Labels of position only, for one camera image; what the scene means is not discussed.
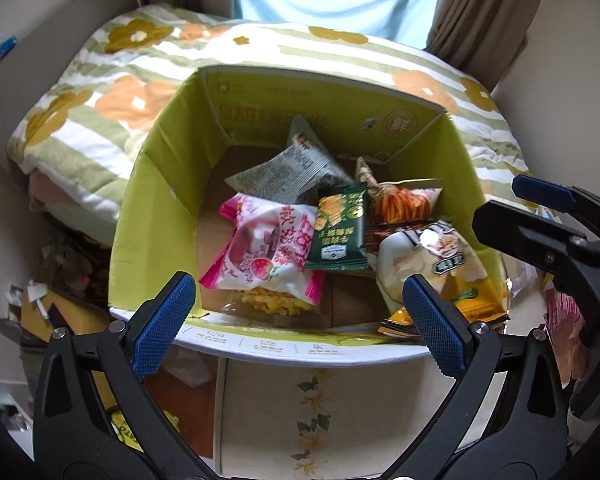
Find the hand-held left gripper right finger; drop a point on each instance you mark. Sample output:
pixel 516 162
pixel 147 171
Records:
pixel 435 325

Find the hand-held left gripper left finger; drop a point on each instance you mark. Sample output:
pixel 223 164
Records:
pixel 162 322

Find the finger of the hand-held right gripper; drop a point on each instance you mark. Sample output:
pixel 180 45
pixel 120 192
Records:
pixel 525 235
pixel 542 189

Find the pink striped snack packet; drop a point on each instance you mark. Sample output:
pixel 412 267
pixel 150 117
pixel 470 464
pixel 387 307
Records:
pixel 560 310

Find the yellow white snack packet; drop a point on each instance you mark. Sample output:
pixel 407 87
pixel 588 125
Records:
pixel 440 260

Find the clear corn snack packet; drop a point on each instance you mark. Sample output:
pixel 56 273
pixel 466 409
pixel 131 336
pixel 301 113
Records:
pixel 270 302

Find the pink strawberry snack packet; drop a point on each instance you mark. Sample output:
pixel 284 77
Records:
pixel 260 245

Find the orange gold snack packet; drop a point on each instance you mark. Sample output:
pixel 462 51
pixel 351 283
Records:
pixel 400 200

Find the dark green snack packet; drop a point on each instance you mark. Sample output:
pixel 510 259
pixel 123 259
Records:
pixel 340 230

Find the green cardboard box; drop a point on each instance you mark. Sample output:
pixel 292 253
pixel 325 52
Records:
pixel 170 175

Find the silver grey snack packet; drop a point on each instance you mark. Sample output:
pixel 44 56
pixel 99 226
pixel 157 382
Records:
pixel 280 170

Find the yellow cardboard box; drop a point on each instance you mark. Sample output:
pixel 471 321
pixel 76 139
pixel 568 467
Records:
pixel 35 320

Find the pink folded cloth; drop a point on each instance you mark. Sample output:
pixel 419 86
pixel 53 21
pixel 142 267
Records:
pixel 50 190

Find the floral striped blanket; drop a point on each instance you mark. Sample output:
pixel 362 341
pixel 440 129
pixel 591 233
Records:
pixel 105 125

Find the blue white bottle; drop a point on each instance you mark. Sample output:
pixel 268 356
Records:
pixel 5 46

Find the grey bed headboard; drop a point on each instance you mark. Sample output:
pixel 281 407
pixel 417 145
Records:
pixel 45 25

